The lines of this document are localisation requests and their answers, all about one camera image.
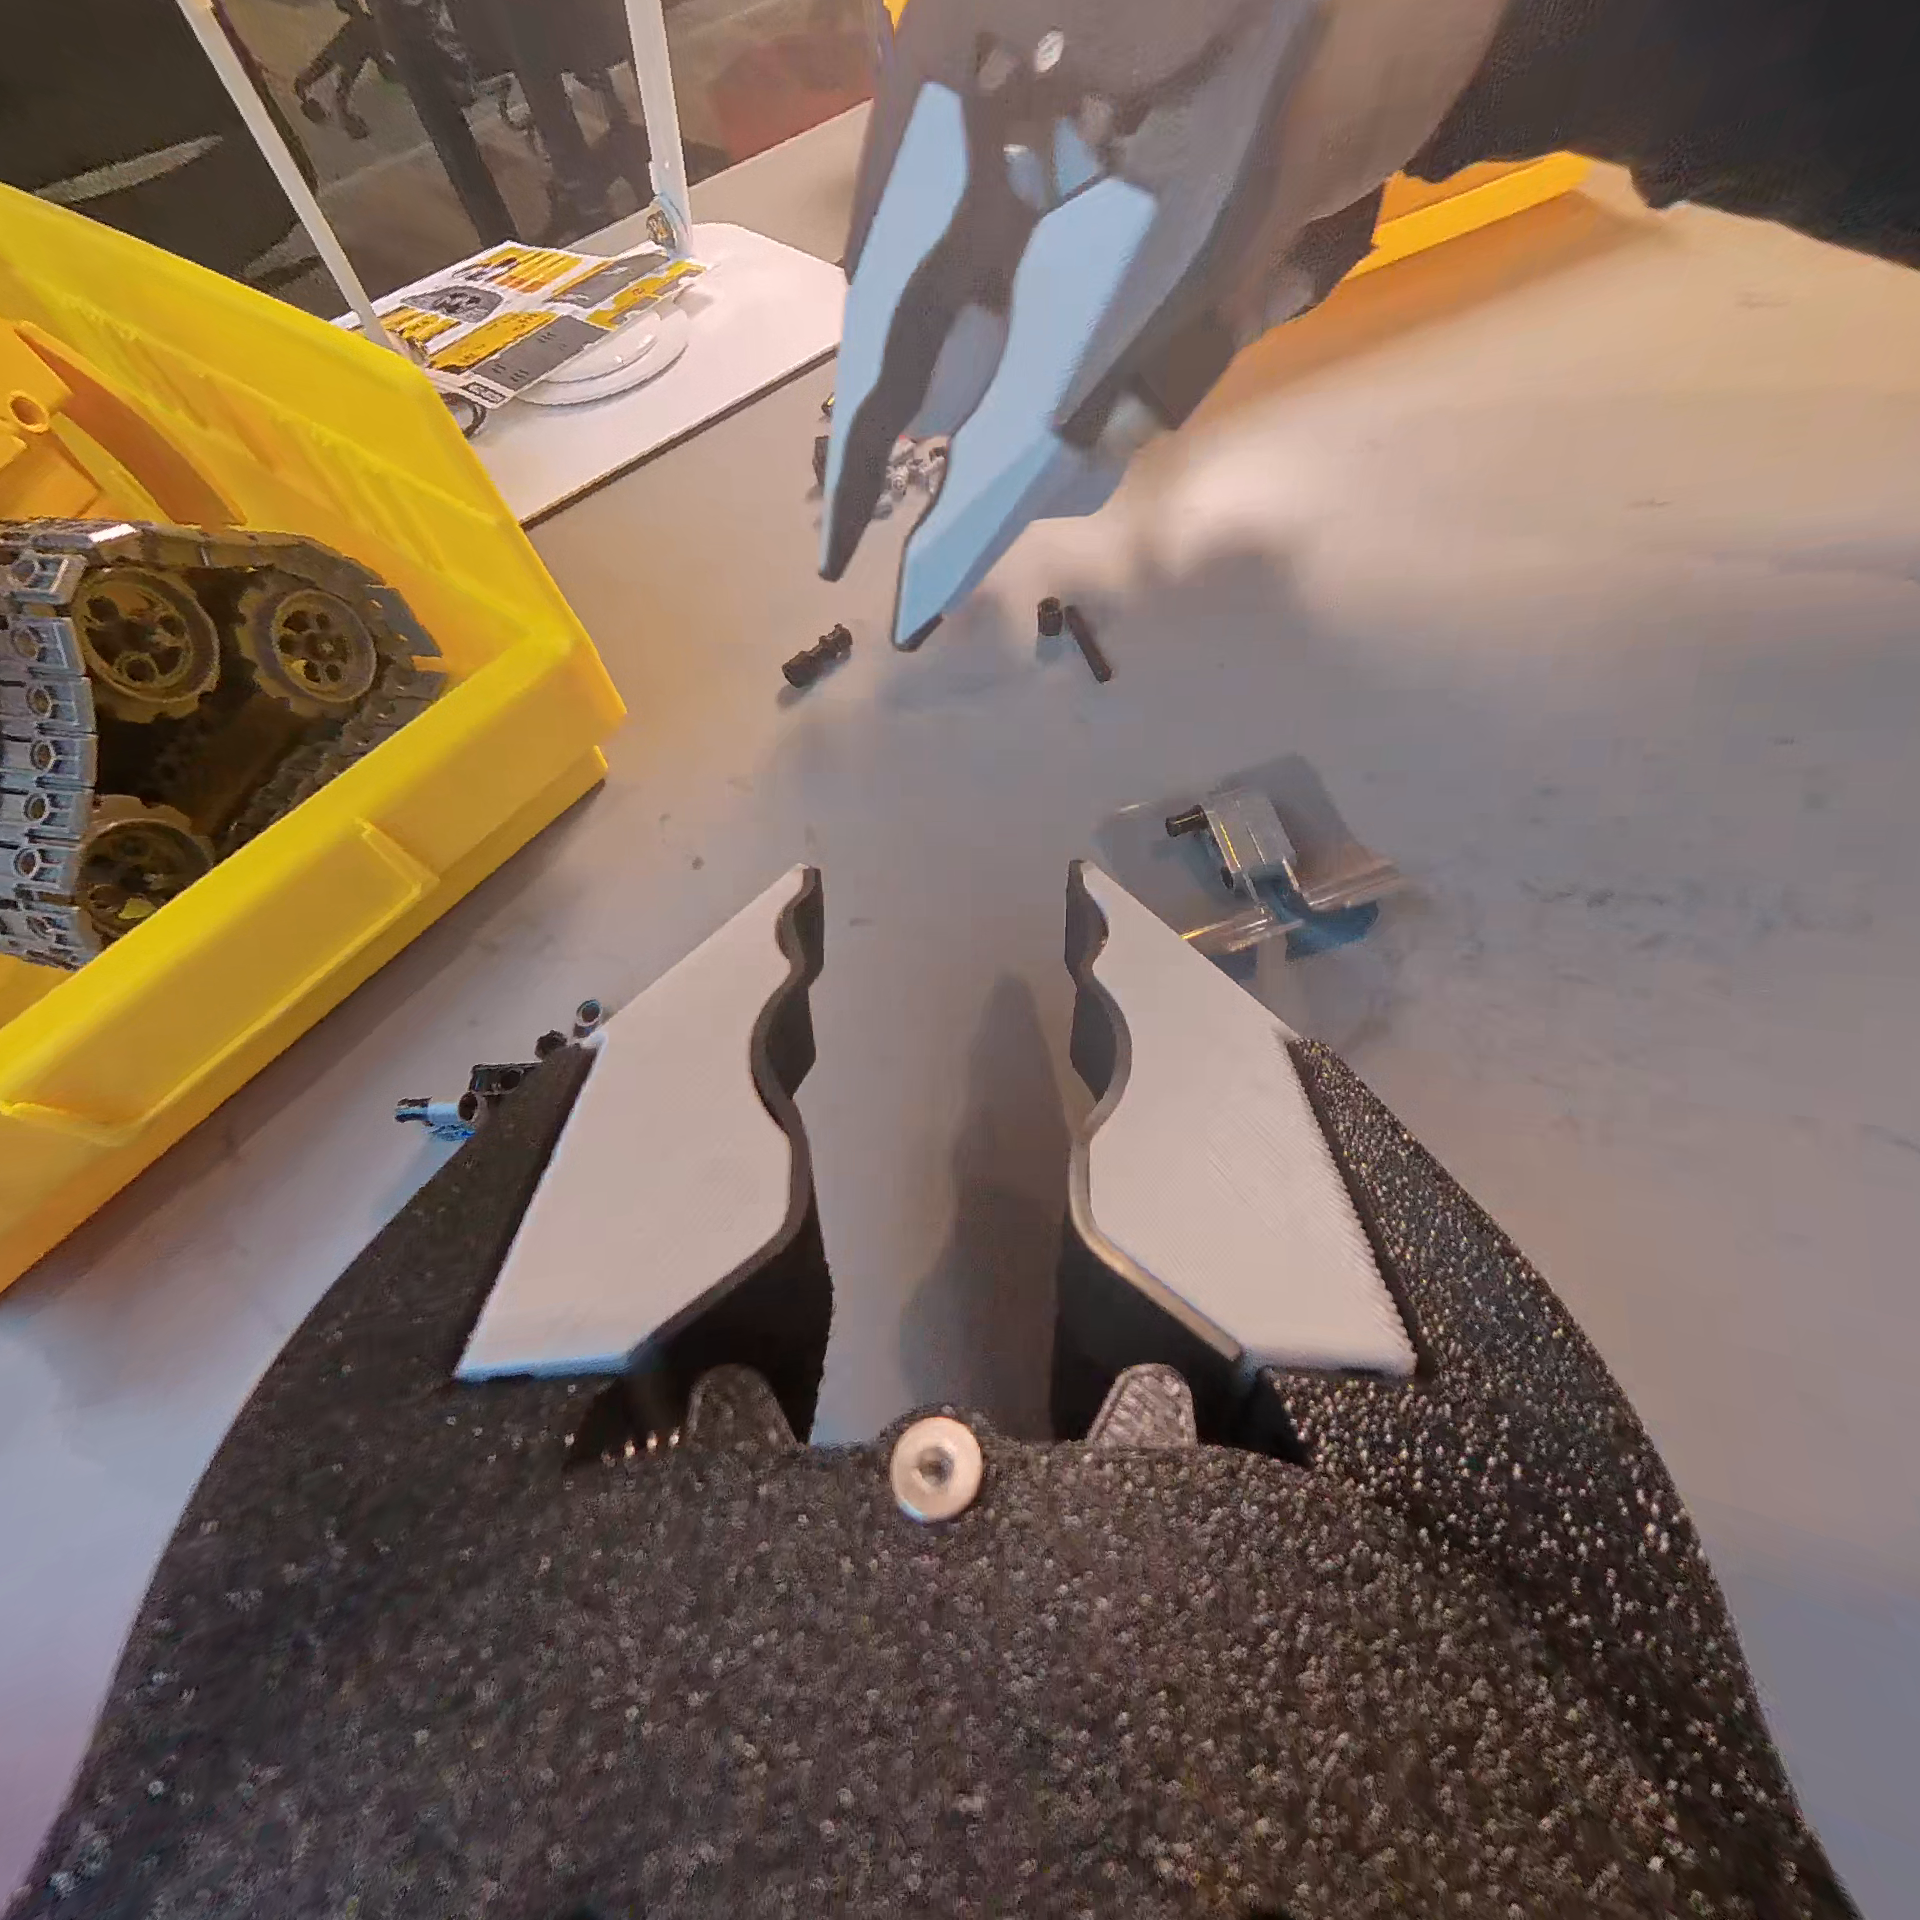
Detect deep yellow plastic bin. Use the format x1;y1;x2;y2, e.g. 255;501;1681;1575
0;182;630;1291

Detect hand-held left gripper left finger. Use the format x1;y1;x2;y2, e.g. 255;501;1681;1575
454;865;831;1446

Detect small black connector pieces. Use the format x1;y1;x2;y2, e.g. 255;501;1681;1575
394;997;609;1149

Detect silver panel toy piece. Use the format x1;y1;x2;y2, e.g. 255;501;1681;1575
1092;754;1415;963

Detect yellow tracked toy robot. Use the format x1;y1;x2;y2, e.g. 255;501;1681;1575
0;323;453;971

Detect yellow black sticker sheet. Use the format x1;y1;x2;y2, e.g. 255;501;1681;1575
370;238;710;406

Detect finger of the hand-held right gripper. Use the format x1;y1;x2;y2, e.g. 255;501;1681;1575
894;177;1165;653
817;81;991;586

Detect person's right forearm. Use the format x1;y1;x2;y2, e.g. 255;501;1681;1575
1409;0;1920;215

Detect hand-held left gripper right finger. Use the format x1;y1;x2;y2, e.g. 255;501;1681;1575
1049;858;1420;1446

